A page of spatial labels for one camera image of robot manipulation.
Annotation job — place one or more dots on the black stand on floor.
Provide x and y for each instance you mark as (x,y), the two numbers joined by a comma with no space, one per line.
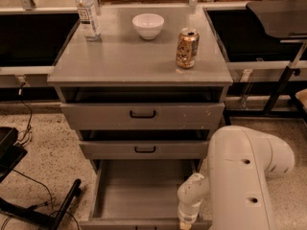
(18,202)

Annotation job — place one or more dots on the gold soda can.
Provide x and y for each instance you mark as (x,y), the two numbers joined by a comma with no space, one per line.
(187,48)

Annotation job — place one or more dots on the grey bottom drawer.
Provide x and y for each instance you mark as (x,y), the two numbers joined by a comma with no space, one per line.
(137,194)

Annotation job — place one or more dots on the grey middle drawer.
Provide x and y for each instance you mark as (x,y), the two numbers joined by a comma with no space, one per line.
(144,149)

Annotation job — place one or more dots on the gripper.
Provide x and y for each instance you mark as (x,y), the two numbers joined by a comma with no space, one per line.
(185,217)

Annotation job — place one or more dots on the black chair with stand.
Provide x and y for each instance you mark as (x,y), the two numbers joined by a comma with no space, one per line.
(285,20)

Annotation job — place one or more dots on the grey top drawer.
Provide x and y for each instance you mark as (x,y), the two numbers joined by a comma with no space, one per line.
(116,116)

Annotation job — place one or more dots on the clear plastic water bottle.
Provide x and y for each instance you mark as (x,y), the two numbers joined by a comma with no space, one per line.
(89,20)

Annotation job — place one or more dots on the white ceramic bowl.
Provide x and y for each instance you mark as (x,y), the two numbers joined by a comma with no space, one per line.
(148,25)

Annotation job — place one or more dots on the grey drawer cabinet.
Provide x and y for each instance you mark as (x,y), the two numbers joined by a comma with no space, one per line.
(123,68)

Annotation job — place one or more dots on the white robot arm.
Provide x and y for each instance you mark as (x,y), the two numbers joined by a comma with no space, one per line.
(239,160)

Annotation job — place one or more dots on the grey drawer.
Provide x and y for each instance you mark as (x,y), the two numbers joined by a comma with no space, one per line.
(116,116)
(137,194)
(144,149)

